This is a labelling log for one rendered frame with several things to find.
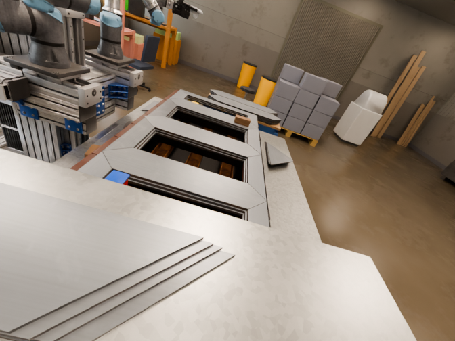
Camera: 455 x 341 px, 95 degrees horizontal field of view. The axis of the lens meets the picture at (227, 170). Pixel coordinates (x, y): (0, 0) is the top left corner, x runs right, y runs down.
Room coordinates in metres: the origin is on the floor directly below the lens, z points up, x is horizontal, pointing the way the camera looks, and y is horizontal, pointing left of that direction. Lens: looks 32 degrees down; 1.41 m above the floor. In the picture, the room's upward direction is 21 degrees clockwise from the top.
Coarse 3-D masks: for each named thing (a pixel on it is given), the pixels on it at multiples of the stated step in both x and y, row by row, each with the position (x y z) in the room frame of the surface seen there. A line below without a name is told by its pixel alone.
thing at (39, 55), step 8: (32, 40) 0.86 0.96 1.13; (40, 40) 0.86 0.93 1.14; (32, 48) 0.86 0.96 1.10; (40, 48) 0.86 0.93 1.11; (48, 48) 0.87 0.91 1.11; (56, 48) 0.90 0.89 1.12; (64, 48) 0.95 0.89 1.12; (32, 56) 0.84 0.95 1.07; (40, 56) 0.85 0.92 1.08; (48, 56) 0.87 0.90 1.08; (56, 56) 0.89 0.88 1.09; (64, 56) 0.93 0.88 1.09; (40, 64) 0.84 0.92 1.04; (48, 64) 0.86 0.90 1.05; (56, 64) 0.88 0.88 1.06; (64, 64) 0.91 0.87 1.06
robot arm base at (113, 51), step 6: (102, 42) 1.35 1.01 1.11; (108, 42) 1.36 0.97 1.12; (114, 42) 1.38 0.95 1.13; (120, 42) 1.42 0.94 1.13; (102, 48) 1.34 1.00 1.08; (108, 48) 1.35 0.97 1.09; (114, 48) 1.38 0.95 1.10; (120, 48) 1.41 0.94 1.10; (102, 54) 1.33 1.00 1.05; (108, 54) 1.34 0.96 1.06; (114, 54) 1.37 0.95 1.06; (120, 54) 1.40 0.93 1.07
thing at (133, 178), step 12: (180, 108) 1.49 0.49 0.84; (216, 108) 1.84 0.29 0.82; (216, 120) 1.52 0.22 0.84; (156, 132) 1.04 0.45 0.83; (168, 132) 1.06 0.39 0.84; (144, 144) 0.88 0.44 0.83; (192, 144) 1.06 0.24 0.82; (204, 144) 1.08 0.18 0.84; (228, 156) 1.09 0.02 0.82; (240, 156) 1.11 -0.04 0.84; (132, 180) 0.61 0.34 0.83; (144, 180) 0.62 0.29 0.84; (168, 192) 0.62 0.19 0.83; (180, 192) 0.63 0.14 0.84; (204, 204) 0.64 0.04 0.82; (216, 204) 0.65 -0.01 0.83; (228, 204) 0.66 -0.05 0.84
